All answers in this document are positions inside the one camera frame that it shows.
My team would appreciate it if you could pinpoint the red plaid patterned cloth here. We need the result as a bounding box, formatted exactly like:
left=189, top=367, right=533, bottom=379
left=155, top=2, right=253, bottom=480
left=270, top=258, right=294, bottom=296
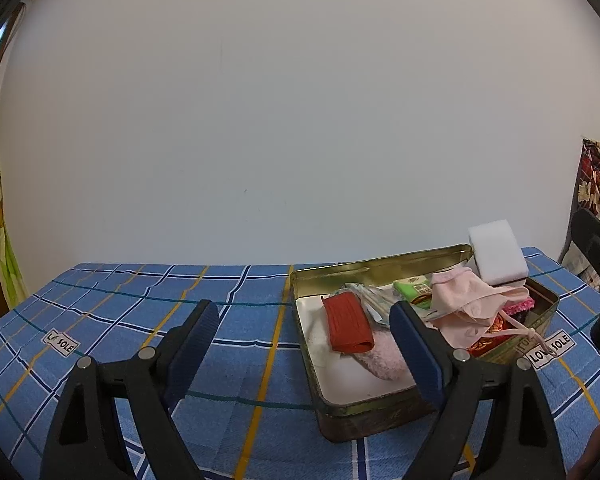
left=577, top=136, right=600, bottom=221

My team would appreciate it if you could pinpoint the green tissue packet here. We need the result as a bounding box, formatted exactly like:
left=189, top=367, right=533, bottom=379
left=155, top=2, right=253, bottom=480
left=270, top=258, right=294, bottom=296
left=392, top=275, right=436, bottom=307

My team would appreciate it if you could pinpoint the blue plaid blanket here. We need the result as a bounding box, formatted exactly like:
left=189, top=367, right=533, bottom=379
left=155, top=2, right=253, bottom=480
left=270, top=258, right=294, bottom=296
left=0, top=246, right=600, bottom=480

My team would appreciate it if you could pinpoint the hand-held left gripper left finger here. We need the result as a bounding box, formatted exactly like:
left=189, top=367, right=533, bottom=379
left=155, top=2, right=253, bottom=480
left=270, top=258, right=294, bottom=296
left=40, top=299, right=221, bottom=480

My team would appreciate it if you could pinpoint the pink fluffy pad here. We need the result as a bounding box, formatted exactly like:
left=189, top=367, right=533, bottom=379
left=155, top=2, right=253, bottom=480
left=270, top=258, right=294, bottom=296
left=347, top=332, right=416, bottom=383

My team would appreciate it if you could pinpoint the white sponge block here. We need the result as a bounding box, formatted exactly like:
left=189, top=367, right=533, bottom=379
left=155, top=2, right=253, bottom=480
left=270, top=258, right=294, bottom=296
left=467, top=219, right=529, bottom=286

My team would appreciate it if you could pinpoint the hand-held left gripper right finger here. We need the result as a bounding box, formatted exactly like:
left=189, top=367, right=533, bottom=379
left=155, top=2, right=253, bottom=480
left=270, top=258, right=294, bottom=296
left=389, top=301, right=566, bottom=480

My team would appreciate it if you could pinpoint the maroon fuzzy cloth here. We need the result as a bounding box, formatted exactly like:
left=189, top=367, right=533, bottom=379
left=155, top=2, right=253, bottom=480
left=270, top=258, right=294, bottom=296
left=500, top=296, right=536, bottom=323

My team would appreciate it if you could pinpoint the white cloth label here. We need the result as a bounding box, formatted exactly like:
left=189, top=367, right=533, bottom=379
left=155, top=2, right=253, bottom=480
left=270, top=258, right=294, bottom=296
left=527, top=332, right=576, bottom=371
left=46, top=330, right=82, bottom=358

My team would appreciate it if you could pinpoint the clear packet of wooden sticks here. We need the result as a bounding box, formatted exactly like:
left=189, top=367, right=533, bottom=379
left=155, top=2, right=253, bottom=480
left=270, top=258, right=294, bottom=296
left=332, top=282, right=398, bottom=328

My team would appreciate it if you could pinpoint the brown blurred object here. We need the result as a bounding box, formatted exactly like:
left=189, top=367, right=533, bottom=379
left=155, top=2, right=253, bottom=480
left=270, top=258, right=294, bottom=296
left=567, top=392, right=600, bottom=480

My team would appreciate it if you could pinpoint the red gold drawstring pouch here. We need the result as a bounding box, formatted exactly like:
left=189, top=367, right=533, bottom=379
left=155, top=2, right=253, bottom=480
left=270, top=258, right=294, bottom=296
left=467, top=312, right=518, bottom=358

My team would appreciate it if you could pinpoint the pink cloth face mask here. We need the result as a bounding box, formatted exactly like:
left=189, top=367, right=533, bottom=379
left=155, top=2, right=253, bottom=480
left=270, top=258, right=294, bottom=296
left=425, top=267, right=553, bottom=356

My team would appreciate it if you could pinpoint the red face mask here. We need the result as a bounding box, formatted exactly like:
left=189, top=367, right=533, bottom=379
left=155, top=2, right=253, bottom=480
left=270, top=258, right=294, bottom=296
left=321, top=292, right=376, bottom=354

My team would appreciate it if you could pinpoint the gold metal tin box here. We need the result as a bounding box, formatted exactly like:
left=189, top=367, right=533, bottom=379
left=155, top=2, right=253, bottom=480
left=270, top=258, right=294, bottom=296
left=289, top=243, right=561, bottom=443

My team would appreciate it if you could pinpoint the white patterned cloth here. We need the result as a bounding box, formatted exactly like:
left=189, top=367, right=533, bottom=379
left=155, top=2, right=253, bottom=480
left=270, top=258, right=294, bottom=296
left=560, top=195, right=600, bottom=293

